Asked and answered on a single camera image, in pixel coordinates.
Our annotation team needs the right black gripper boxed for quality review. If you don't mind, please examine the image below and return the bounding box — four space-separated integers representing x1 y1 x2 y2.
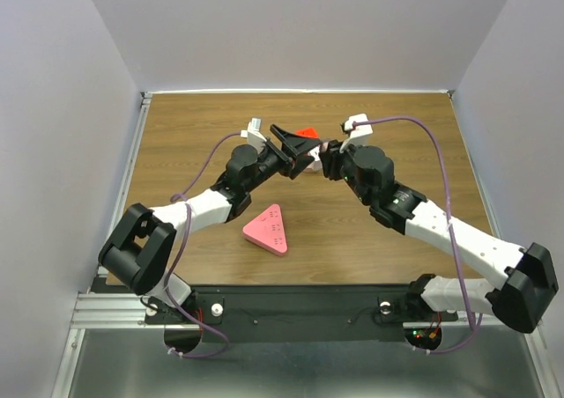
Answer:
320 136 373 206

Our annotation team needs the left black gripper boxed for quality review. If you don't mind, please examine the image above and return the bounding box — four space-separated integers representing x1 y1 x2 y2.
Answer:
243 124 319 193

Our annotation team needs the round pink power socket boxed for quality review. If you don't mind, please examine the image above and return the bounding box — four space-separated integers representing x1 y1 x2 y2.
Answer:
304 146 323 173

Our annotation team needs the red cube plug adapter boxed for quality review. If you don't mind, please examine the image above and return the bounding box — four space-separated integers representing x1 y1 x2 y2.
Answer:
295 127 318 138

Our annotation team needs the pink triangular power strip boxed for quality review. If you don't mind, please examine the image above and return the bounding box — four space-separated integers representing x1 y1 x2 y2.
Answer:
242 203 288 256

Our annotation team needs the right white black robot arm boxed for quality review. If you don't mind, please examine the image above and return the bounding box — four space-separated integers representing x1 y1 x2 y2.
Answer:
320 140 559 334

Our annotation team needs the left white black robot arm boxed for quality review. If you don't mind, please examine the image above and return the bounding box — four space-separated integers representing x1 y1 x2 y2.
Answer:
98 125 321 322

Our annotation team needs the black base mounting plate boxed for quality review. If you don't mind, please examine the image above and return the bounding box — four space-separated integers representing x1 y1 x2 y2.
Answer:
145 284 459 344

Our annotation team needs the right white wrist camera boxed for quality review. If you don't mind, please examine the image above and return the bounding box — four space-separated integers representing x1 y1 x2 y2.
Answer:
339 114 373 153

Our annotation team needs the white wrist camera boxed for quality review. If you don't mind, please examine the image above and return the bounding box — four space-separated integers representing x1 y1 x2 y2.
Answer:
339 114 373 153
240 117 266 152

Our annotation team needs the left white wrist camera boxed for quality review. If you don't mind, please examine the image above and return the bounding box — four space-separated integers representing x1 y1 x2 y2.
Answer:
240 117 266 152

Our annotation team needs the aluminium left side rail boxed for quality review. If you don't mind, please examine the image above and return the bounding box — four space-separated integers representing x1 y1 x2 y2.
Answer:
101 92 152 245

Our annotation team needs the aluminium rail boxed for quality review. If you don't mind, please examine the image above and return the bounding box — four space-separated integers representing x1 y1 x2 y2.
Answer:
101 92 152 245
70 288 543 328

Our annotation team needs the aluminium front rail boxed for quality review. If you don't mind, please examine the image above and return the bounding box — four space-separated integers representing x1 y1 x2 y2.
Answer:
70 288 543 328

